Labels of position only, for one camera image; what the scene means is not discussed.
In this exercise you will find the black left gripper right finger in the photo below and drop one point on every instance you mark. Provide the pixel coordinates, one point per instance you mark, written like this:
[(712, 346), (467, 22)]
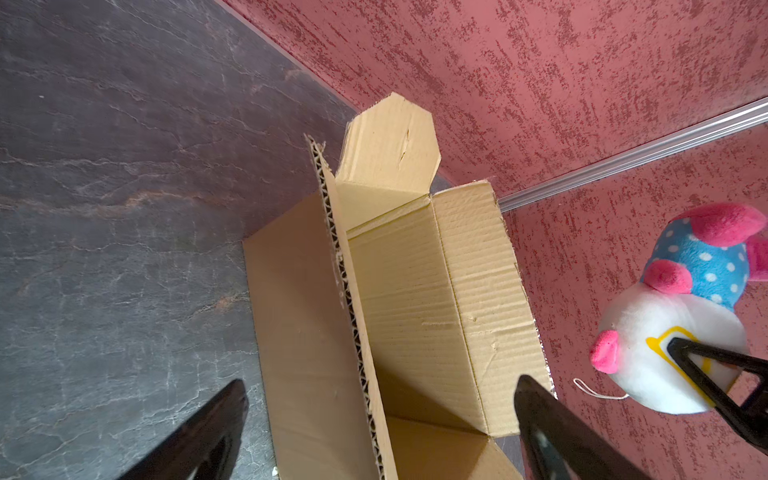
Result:
[(559, 445)]

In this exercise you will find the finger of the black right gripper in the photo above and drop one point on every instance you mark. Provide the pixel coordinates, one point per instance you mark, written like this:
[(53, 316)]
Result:
[(749, 419)]

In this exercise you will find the right aluminium corner post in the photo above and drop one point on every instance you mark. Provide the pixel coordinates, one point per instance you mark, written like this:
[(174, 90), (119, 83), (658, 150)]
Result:
[(715, 128)]

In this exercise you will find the brown cardboard express box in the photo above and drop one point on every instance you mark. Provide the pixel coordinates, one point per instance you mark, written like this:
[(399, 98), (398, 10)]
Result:
[(392, 323)]

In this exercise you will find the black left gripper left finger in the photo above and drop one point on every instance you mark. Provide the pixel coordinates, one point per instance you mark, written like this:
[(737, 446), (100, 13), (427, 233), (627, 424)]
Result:
[(205, 446)]

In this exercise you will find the white pink blue plush toy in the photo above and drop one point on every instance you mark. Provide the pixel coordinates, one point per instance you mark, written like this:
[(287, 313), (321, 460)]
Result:
[(697, 272)]

